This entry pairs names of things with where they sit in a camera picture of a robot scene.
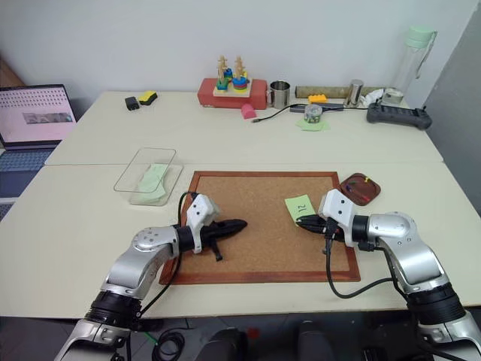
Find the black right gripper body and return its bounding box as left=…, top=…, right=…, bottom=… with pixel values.
left=316, top=215, right=345, bottom=242

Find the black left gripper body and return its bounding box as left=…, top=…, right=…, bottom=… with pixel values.
left=201, top=221, right=228, bottom=250

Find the green sticky note with writing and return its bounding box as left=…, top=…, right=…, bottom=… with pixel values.
left=284, top=194, right=315, bottom=227

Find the brown square tray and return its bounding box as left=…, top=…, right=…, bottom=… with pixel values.
left=339, top=172, right=382, bottom=207

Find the clear plastic box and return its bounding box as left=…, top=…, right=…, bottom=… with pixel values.
left=113, top=147, right=184, bottom=207

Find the clear jar of pushpins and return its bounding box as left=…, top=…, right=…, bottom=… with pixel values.
left=303, top=104, right=325, bottom=125

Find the red rectangular box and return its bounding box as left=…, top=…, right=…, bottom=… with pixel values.
left=197, top=77, right=268, bottom=111

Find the pile of green notes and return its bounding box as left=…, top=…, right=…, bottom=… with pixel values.
left=133, top=162, right=178, bottom=205

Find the dark rounded shape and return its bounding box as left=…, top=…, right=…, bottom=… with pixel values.
left=197, top=326, right=250, bottom=361

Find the grey USB hub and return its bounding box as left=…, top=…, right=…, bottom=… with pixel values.
left=289, top=104, right=345, bottom=114

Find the metal mug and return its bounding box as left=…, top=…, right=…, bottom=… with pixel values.
left=268, top=80, right=292, bottom=110

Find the dark grey handheld controller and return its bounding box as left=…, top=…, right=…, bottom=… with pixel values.
left=366, top=102, right=434, bottom=132

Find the shiny metal canister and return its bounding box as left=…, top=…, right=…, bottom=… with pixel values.
left=344, top=79, right=365, bottom=108

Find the white crumpled cloth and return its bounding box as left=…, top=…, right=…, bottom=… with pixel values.
left=358, top=88, right=388, bottom=107

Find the small clear container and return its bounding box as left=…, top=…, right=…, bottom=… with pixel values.
left=381, top=87, right=405, bottom=107

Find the yellow and black sponge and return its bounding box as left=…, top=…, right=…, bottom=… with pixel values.
left=138, top=89, right=159, bottom=107

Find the clear bottle with green lid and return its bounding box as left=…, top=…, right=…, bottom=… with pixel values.
left=390, top=25, right=439, bottom=97

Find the laptop with pink screen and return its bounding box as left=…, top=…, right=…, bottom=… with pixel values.
left=0, top=84, right=78, bottom=200

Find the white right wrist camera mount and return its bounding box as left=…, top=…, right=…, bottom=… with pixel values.
left=318, top=189, right=356, bottom=248

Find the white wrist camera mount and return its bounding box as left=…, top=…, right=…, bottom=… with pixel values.
left=318, top=189, right=356, bottom=248
left=186, top=193, right=222, bottom=253

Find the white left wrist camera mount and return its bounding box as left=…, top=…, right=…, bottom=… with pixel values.
left=186, top=193, right=222, bottom=253

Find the cork board with wooden frame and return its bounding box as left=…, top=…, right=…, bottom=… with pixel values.
left=159, top=171, right=362, bottom=286

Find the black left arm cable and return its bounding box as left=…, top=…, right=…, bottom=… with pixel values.
left=137, top=191, right=198, bottom=320

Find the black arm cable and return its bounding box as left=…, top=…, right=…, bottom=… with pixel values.
left=321, top=221, right=399, bottom=300
left=137, top=191, right=198, bottom=320

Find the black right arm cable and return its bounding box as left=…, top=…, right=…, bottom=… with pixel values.
left=321, top=221, right=399, bottom=300

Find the coiled black cable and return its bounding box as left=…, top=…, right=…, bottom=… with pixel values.
left=152, top=326, right=187, bottom=361

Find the black USB cable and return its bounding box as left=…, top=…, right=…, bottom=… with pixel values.
left=251, top=105, right=301, bottom=124

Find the wooden ring stacking toy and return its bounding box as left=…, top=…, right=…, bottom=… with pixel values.
left=213, top=55, right=253, bottom=99

